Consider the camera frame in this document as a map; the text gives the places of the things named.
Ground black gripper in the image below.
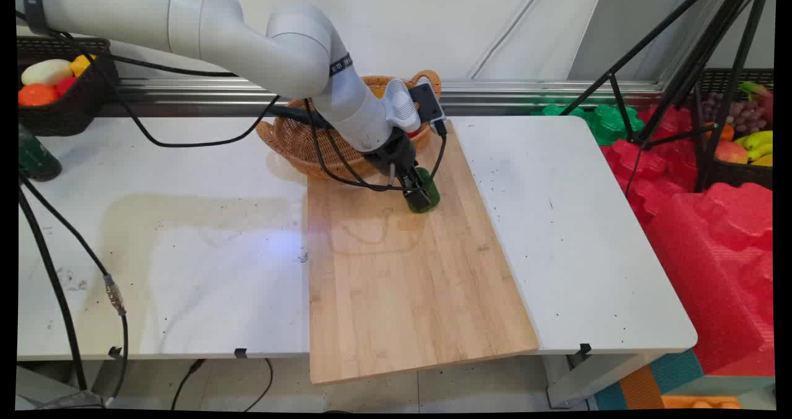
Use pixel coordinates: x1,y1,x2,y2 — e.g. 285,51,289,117
364,128,433,214

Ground dark green cucumber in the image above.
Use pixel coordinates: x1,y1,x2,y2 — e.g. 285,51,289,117
405,167,441,214

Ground bamboo cutting board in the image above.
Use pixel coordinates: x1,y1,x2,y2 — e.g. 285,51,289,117
306,119,540,386

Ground woven wicker basket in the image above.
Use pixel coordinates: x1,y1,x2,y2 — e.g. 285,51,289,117
256,70,442,181

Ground green foam mat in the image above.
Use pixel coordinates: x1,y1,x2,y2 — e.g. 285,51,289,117
530,102,645,146

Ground black tripod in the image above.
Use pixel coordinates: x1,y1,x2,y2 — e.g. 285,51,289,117
560,0,773,194

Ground red foam mat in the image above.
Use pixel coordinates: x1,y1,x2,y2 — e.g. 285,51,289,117
599,103,775,378

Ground teal foam mat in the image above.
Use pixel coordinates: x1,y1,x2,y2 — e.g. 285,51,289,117
594,348,706,410

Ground peach toy apple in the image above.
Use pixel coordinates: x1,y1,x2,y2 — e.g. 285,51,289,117
715,140,749,165

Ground black fruit crate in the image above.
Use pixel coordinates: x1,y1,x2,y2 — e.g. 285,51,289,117
693,67,774,191

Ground purple toy grapes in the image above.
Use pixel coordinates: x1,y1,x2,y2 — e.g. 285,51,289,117
704,91,773,135

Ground yellow toy bananas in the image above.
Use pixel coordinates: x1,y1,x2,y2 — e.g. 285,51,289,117
734,130,774,167

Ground yellow toy pepper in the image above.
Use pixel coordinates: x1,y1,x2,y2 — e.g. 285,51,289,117
69,54,97,78

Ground black plastic mesh basket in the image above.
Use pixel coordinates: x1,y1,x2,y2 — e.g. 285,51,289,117
17,35,119,137

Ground green leafy toy vegetable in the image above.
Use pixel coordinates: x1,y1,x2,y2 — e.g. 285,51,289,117
738,81,773,101

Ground orange foam mat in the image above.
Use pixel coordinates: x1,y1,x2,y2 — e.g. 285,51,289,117
661,394,743,410

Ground dark green bottle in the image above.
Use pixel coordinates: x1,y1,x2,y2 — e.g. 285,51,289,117
18,123,62,182

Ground cream white toy vegetable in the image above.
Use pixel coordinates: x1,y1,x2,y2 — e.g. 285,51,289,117
21,59,74,87

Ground black camera cable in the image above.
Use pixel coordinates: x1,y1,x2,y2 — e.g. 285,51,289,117
303,100,449,192

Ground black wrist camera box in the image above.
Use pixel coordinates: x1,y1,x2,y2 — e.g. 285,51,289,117
408,83,446,124

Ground aluminium window rail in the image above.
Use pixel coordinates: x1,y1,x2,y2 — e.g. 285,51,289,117
93,77,666,118

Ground thin black floor cable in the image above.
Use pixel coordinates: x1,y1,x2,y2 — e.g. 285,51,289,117
171,358,274,412

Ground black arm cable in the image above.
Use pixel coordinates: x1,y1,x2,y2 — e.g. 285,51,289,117
15,11,282,149

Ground black cable with metal connector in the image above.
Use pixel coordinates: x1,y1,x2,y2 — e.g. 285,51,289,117
19,171,129,401

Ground thick black cable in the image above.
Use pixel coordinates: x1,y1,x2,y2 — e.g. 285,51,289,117
17,187,88,392

